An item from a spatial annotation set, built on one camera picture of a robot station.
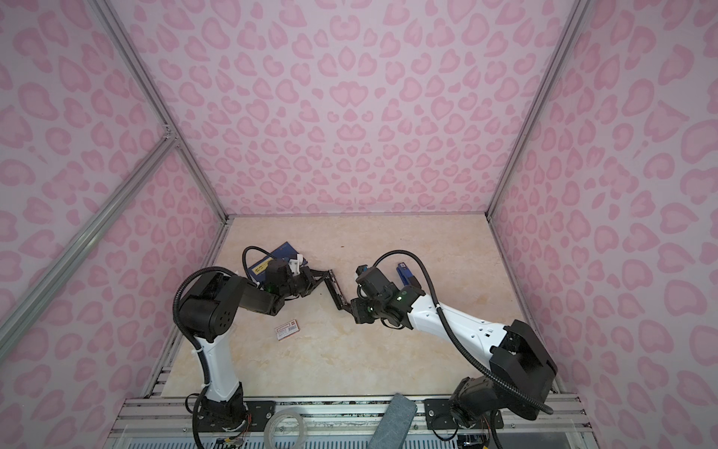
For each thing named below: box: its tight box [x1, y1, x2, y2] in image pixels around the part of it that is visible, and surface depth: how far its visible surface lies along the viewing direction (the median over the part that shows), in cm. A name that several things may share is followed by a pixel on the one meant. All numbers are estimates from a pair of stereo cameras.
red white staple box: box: [274, 318, 301, 342], surface depth 90 cm
